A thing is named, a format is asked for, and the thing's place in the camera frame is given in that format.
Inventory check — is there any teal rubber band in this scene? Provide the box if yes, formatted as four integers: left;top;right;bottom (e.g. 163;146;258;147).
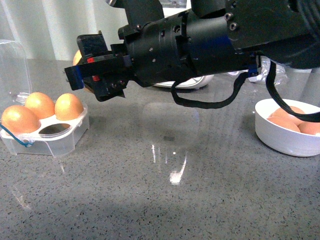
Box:
0;124;33;148

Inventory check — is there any white Joyoung blender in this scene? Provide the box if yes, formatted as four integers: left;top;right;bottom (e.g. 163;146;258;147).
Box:
154;74;215;90

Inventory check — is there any brown egg back right box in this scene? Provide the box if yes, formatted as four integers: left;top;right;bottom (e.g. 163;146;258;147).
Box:
54;93;84;121

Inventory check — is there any brown egg back left box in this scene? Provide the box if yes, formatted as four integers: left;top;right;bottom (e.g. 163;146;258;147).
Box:
24;92;55;120

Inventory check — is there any white bowl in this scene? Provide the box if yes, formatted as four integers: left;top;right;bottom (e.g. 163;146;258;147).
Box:
255;98;320;157

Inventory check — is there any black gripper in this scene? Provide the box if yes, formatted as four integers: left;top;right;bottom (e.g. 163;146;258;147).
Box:
64;10;198;102

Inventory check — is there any brown egg front left box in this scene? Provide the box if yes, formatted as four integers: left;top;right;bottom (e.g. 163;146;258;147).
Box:
1;105;41;134

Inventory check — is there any brown egg box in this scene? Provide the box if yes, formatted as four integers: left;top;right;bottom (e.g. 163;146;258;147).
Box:
1;105;41;134
24;92;55;120
54;93;84;121

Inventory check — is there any clear plastic egg box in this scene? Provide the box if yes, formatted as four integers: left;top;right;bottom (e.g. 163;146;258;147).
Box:
0;39;90;158

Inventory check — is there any brown egg front in bowl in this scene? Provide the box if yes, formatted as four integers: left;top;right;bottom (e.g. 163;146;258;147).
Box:
298;121;320;136

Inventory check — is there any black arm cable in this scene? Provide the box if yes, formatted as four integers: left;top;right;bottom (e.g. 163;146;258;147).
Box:
170;59;320;123

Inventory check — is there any grey curtain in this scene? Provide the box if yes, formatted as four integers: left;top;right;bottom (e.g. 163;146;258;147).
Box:
0;0;320;106

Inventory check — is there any clear plastic bag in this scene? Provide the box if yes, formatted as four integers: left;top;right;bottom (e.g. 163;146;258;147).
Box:
224;55;289;87

